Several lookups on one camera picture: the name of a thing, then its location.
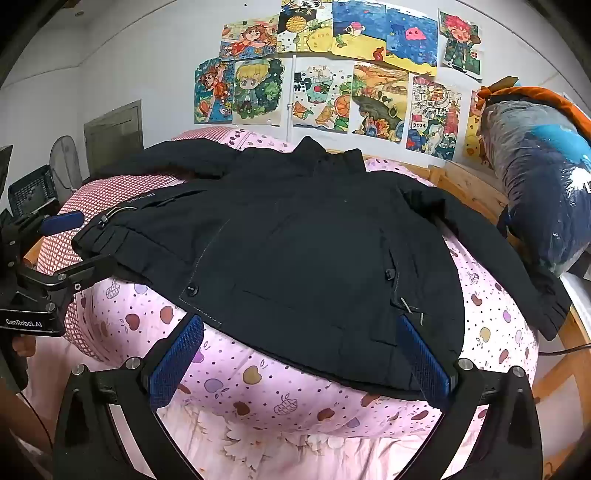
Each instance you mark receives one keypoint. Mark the red-haired character drawing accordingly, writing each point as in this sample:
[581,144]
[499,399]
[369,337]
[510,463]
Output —
[459,44]

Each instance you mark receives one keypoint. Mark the landscape wall drawing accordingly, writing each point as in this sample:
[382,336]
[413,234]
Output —
[378,104]

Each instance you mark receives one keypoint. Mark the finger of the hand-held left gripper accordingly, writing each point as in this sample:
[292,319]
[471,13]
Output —
[62,222]
[87,268]

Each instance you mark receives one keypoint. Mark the black plastic crate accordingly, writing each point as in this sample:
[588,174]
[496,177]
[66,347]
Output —
[32,189]

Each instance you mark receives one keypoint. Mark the yellow pineapple drawing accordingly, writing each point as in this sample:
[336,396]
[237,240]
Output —
[304,27]

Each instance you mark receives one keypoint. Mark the grey wall panel door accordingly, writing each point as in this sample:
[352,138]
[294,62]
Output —
[115,138]

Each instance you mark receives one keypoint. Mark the black jacket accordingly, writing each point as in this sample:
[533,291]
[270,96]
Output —
[300,240]

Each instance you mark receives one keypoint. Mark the blond character drawing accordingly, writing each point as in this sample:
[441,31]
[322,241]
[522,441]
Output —
[256,92]

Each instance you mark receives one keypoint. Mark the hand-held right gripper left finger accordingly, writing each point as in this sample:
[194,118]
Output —
[178,360]

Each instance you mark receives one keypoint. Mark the person's left hand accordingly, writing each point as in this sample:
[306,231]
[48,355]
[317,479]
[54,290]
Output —
[24,345]

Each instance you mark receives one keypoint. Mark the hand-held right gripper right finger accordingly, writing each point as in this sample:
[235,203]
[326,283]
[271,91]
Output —
[422,364]

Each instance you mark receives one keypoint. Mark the plastic-wrapped bedding bundle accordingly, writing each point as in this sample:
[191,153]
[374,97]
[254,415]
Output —
[540,184]

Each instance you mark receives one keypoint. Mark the red checkered bed sheet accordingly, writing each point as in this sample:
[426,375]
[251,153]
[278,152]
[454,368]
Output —
[74,318]

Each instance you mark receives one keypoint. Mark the standing fan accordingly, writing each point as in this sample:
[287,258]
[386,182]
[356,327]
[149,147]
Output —
[64,157]

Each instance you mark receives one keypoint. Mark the yellow bear drawing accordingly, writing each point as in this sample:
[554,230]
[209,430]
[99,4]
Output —
[473,134]

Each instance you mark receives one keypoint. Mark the orange cloth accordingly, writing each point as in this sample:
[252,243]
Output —
[545,94]

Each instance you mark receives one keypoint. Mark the wooden bed frame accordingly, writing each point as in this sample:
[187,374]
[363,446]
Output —
[466,184]

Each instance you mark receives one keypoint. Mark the orange-haired girl drawing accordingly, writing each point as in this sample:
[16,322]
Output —
[249,39]

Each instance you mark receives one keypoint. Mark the pink apple-print quilt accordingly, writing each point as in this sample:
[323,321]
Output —
[258,374]

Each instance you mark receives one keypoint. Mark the blue sea fish drawing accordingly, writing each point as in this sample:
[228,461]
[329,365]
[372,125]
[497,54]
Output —
[392,37]

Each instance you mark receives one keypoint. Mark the city towers drawing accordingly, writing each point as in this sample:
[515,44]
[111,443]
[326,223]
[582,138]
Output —
[434,117]

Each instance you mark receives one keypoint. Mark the turtle drawing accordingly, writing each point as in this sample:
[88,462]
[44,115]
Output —
[323,99]

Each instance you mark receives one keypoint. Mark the mermaid drawing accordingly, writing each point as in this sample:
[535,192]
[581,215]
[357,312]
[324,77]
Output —
[212,92]

